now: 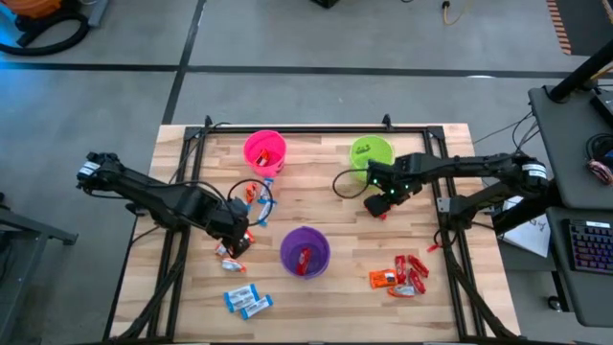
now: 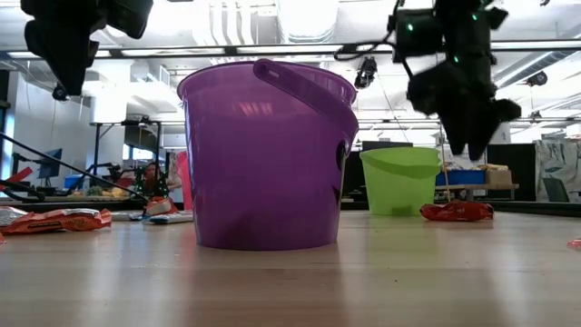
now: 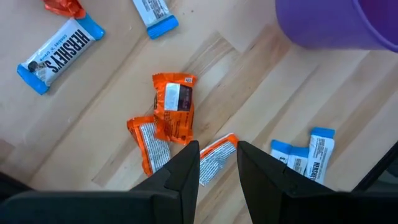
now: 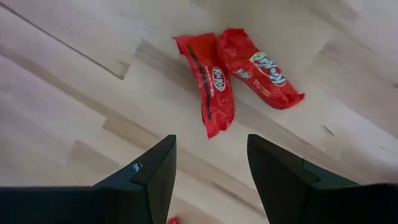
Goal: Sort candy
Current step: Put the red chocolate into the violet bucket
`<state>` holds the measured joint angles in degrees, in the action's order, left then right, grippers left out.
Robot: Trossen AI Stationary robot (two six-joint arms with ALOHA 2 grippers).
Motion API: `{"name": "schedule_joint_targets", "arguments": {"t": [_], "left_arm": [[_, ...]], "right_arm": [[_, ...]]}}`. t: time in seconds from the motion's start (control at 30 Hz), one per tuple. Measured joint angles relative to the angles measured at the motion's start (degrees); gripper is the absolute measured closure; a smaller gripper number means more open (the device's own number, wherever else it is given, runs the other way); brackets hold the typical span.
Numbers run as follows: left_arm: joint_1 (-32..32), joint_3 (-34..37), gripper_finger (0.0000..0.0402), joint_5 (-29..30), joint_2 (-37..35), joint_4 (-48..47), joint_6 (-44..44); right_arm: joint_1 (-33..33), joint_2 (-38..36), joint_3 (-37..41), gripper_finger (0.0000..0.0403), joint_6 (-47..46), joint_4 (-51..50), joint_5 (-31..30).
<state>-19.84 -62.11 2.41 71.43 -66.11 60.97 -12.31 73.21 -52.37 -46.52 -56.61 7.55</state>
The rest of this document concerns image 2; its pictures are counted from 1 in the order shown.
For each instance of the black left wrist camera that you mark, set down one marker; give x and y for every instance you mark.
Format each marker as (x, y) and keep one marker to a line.
(131, 18)

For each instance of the dark computer monitor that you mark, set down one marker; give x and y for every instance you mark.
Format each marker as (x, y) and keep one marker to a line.
(50, 163)

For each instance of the purple plastic bucket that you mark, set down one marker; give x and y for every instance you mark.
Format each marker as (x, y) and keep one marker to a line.
(263, 181)

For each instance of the red flat piece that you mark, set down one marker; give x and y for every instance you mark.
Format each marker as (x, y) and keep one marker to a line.
(18, 176)

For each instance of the person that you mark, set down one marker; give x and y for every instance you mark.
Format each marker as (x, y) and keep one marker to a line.
(152, 175)

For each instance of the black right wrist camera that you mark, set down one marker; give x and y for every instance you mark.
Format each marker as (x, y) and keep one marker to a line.
(417, 36)

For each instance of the white ceiling duct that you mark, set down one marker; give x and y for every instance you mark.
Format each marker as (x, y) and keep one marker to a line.
(308, 18)

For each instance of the blue white Hershey's bar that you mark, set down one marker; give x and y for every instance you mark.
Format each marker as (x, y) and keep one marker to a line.
(129, 216)
(172, 218)

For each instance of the red KitKat bar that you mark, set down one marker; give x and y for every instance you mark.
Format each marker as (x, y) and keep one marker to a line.
(574, 244)
(474, 211)
(436, 212)

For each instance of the green plastic bucket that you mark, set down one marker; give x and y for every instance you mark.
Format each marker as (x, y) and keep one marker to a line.
(399, 191)

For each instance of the white pillar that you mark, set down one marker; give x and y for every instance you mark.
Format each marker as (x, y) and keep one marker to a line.
(503, 134)

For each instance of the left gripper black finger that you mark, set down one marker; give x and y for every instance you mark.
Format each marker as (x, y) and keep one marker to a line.
(68, 72)

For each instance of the brown cardboard box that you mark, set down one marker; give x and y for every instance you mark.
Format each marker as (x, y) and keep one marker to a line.
(498, 176)

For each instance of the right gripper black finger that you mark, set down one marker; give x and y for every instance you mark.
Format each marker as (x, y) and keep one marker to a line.
(454, 129)
(483, 131)

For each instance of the black partition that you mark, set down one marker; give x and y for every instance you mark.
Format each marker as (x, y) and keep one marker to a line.
(522, 168)

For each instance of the patterned cloth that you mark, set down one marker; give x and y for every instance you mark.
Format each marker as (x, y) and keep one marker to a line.
(558, 159)

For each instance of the blue plastic bin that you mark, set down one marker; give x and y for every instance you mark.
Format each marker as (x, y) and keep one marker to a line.
(460, 177)

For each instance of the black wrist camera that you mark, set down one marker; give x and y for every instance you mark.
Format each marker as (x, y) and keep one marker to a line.
(131, 18)
(417, 36)

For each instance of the colourful objects pile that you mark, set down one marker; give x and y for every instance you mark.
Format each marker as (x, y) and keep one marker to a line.
(100, 191)

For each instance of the pink plastic bucket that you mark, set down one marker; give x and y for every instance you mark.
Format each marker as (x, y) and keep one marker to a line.
(185, 181)

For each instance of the black chair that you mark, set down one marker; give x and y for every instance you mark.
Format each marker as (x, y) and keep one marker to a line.
(556, 190)

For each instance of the black ceiling camera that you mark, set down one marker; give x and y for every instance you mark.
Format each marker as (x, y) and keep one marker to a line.
(60, 94)

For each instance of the wooden bench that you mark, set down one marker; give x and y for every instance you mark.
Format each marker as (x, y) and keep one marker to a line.
(476, 186)

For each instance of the black ceiling spotlight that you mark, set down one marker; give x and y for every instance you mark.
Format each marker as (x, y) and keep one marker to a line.
(538, 78)
(365, 72)

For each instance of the black table frame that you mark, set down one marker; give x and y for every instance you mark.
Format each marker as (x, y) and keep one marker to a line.
(96, 150)

